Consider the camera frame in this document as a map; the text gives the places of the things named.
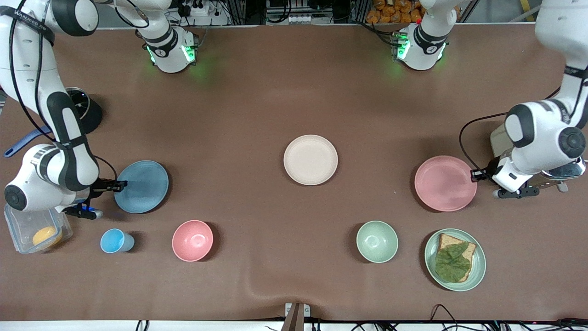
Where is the beige plate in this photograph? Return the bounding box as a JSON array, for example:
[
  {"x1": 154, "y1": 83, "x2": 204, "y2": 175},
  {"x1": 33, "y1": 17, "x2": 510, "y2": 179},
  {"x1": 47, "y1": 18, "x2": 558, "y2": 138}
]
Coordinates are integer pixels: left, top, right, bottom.
[{"x1": 283, "y1": 134, "x2": 339, "y2": 186}]

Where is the brown bread slice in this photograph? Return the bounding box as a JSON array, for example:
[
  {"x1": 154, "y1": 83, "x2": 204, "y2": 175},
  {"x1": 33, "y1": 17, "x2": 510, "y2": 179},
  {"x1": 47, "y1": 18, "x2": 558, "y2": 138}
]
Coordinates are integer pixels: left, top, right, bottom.
[{"x1": 436, "y1": 233, "x2": 477, "y2": 283}]

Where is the black pot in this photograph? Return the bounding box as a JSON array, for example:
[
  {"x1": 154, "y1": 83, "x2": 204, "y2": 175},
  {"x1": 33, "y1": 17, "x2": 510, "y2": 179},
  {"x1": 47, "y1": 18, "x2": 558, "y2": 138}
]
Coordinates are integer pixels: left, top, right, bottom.
[{"x1": 64, "y1": 87, "x2": 103, "y2": 136}]

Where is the white power strip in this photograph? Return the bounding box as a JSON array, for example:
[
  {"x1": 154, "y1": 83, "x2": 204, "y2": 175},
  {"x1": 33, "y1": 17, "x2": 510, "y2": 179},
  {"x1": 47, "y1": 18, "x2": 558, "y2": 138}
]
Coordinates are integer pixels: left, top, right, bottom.
[{"x1": 181, "y1": 0, "x2": 213, "y2": 17}]

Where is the green bowl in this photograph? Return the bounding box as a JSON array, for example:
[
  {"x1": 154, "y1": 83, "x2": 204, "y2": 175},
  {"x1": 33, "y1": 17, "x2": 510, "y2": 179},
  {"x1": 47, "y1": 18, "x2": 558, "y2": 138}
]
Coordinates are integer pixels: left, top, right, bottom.
[{"x1": 356, "y1": 221, "x2": 399, "y2": 263}]

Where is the glass pot lid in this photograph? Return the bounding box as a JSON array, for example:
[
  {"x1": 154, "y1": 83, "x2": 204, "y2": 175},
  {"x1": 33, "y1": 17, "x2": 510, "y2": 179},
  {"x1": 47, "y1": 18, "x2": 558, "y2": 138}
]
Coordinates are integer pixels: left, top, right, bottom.
[{"x1": 66, "y1": 87, "x2": 90, "y2": 122}]

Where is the orange round food piece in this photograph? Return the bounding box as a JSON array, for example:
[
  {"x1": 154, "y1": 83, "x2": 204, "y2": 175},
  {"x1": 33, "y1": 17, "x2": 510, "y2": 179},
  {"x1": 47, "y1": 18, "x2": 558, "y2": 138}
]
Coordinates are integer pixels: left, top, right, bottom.
[{"x1": 32, "y1": 226, "x2": 63, "y2": 249}]

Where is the metal table clamp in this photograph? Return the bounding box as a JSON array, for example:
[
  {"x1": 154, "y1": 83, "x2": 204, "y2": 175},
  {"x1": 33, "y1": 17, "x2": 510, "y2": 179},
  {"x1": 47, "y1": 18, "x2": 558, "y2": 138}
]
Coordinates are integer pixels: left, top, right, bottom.
[{"x1": 284, "y1": 302, "x2": 311, "y2": 331}]

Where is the bag of bread rolls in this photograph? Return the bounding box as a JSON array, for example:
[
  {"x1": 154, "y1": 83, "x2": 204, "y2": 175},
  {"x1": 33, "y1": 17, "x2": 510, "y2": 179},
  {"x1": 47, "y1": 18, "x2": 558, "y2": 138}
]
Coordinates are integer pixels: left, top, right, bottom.
[{"x1": 366, "y1": 0, "x2": 424, "y2": 25}]

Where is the blue spatula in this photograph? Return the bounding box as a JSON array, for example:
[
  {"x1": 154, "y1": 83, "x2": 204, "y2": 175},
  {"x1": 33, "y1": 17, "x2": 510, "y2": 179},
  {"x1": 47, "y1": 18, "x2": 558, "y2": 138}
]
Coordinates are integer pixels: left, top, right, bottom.
[{"x1": 4, "y1": 126, "x2": 54, "y2": 159}]

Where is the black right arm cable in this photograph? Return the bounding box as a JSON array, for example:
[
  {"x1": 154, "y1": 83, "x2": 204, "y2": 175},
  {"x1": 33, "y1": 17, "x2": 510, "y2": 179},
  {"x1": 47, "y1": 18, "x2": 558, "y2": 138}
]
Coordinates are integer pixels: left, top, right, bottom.
[{"x1": 8, "y1": 0, "x2": 119, "y2": 184}]

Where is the green lettuce leaf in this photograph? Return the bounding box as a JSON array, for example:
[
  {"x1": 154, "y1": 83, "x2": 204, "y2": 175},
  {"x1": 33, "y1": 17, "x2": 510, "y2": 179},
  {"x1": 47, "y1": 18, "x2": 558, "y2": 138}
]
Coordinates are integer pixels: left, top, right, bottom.
[{"x1": 434, "y1": 242, "x2": 472, "y2": 282}]

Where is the green plate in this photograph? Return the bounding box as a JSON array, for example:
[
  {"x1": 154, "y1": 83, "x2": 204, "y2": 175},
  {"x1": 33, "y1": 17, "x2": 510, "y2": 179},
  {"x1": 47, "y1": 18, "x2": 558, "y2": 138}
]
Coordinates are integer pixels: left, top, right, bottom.
[{"x1": 424, "y1": 228, "x2": 486, "y2": 292}]

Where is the clear plastic container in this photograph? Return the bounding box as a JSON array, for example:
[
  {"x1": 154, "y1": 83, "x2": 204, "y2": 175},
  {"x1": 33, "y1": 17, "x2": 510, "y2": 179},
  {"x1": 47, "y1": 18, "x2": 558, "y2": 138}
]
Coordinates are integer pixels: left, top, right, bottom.
[{"x1": 4, "y1": 204, "x2": 74, "y2": 254}]

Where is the beige chrome toaster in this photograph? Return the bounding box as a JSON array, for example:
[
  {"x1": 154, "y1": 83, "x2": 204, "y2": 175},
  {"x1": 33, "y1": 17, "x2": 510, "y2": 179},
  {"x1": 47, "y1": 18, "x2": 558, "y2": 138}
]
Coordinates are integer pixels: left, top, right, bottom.
[{"x1": 490, "y1": 123, "x2": 587, "y2": 194}]

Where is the blue cup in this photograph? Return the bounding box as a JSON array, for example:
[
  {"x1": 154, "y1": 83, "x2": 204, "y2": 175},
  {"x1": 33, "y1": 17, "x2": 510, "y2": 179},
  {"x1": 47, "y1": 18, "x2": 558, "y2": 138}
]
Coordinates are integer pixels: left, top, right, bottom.
[{"x1": 100, "y1": 228, "x2": 135, "y2": 254}]

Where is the pink plate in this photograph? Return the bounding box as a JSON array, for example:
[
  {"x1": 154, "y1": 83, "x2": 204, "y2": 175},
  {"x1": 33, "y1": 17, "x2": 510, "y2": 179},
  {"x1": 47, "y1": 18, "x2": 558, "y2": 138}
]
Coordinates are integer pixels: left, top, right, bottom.
[{"x1": 414, "y1": 155, "x2": 478, "y2": 213}]

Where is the black looped floor cable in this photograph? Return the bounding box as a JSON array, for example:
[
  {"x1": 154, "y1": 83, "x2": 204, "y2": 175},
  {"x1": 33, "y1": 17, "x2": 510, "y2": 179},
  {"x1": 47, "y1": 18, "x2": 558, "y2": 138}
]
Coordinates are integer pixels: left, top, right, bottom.
[{"x1": 429, "y1": 304, "x2": 462, "y2": 331}]

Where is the pink bowl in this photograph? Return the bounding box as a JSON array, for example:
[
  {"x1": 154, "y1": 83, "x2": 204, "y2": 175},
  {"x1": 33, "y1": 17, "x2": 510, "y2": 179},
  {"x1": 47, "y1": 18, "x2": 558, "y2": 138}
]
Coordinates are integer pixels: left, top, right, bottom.
[{"x1": 172, "y1": 220, "x2": 214, "y2": 263}]

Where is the brown table cloth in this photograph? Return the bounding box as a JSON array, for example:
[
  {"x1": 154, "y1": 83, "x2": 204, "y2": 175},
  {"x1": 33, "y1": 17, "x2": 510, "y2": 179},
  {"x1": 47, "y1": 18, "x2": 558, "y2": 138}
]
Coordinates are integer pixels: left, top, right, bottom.
[{"x1": 0, "y1": 25, "x2": 588, "y2": 322}]

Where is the blue plate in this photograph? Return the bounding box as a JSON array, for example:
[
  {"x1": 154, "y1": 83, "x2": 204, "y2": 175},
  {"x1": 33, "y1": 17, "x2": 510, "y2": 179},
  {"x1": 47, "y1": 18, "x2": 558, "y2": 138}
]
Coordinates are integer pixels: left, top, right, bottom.
[{"x1": 113, "y1": 160, "x2": 170, "y2": 214}]

